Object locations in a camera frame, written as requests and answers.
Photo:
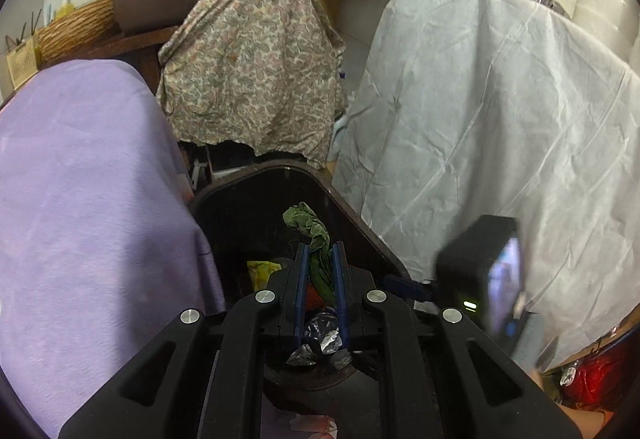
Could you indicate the green wrapper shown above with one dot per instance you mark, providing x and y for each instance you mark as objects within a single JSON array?
[{"x": 305, "y": 219}]

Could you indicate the floral patterned cloth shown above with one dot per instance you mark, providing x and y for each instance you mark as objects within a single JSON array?
[{"x": 250, "y": 69}]

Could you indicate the red plastic bag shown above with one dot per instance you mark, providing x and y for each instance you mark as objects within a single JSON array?
[{"x": 600, "y": 379}]

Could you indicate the white cloth cover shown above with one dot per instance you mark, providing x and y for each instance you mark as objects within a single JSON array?
[{"x": 475, "y": 119}]

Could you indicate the dark brown trash bin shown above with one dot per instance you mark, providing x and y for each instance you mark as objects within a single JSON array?
[{"x": 235, "y": 229}]

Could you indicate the person's right forearm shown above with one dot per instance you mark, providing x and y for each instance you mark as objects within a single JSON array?
[{"x": 585, "y": 426}]

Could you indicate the crumpled wrappers in bin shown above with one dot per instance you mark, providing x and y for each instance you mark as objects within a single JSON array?
[{"x": 320, "y": 329}]

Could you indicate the yellow snack packet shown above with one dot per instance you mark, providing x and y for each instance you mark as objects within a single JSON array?
[{"x": 260, "y": 271}]

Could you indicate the wooden counter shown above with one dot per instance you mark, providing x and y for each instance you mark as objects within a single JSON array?
[{"x": 140, "y": 44}]

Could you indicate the dark chopsticks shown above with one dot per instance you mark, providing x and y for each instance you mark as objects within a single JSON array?
[{"x": 34, "y": 24}]

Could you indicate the woven basket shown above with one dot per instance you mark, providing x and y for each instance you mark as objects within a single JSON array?
[{"x": 75, "y": 31}]

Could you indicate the purple floral tablecloth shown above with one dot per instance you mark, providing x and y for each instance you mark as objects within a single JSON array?
[{"x": 75, "y": 194}]

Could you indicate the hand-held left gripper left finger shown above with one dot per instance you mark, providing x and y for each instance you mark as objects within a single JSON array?
[{"x": 301, "y": 289}]

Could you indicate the yellow soap bottle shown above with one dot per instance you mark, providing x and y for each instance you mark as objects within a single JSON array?
[{"x": 64, "y": 9}]

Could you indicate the orange red wrapper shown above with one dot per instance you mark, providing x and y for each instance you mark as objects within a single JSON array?
[{"x": 312, "y": 298}]

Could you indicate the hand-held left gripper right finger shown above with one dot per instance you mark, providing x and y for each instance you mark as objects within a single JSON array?
[{"x": 341, "y": 289}]

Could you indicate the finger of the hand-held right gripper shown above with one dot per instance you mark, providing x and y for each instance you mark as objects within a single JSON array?
[{"x": 407, "y": 289}]

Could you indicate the beige chopstick holder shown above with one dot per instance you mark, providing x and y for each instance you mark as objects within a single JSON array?
[{"x": 22, "y": 64}]

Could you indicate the pale blue plastic container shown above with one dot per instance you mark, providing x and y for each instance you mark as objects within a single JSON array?
[{"x": 339, "y": 134}]

